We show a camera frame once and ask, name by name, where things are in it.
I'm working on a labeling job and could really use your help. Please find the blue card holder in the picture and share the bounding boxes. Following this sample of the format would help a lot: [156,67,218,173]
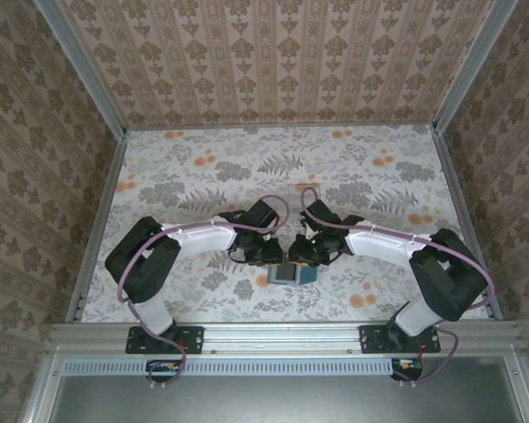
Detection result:
[266,263,319,288]

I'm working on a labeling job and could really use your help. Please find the grey metal sheet panel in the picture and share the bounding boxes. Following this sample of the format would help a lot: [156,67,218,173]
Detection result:
[24,354,529,423]

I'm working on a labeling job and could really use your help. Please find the black connector board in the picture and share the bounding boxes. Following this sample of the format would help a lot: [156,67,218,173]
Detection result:
[390,357,424,382]
[145,359,183,383]

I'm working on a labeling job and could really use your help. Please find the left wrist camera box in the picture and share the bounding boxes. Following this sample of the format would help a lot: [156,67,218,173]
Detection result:
[246,198,280,233]

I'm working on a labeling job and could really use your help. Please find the aluminium front rail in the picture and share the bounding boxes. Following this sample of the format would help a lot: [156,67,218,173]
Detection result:
[47,320,526,356]

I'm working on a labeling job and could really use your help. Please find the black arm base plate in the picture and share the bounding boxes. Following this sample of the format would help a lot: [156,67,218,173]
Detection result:
[125,325,204,354]
[360,324,441,354]

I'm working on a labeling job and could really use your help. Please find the white slotted cable duct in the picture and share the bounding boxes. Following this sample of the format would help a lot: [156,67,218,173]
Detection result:
[63,356,422,376]

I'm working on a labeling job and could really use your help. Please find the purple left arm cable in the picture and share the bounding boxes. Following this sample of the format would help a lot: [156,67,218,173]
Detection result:
[116,193,291,391]

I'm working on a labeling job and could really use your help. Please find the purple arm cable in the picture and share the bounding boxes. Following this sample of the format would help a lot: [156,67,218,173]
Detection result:
[300,187,497,391]
[116,193,291,391]

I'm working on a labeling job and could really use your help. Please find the aluminium side rail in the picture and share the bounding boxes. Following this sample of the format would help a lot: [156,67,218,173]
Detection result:
[431,130,504,321]
[65,130,129,325]

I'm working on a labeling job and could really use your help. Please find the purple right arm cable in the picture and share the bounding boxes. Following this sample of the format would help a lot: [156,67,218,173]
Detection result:
[300,187,497,391]

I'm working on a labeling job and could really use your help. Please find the aluminium frame post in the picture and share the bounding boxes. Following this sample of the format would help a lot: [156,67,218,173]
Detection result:
[432,0,519,133]
[34,0,129,138]

